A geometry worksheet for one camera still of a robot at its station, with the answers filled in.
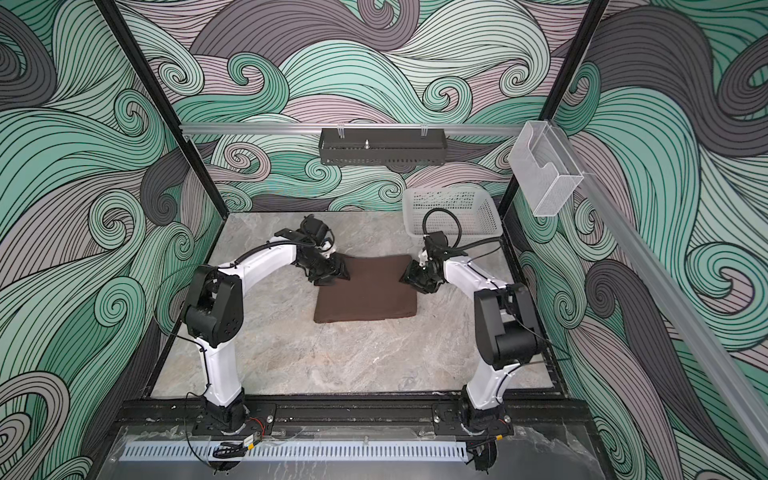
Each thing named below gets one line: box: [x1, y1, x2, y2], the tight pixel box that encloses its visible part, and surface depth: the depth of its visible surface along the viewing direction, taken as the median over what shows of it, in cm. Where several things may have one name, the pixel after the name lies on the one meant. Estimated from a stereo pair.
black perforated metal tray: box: [318, 128, 447, 167], surface depth 97 cm
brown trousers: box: [313, 254, 417, 323], surface depth 92 cm
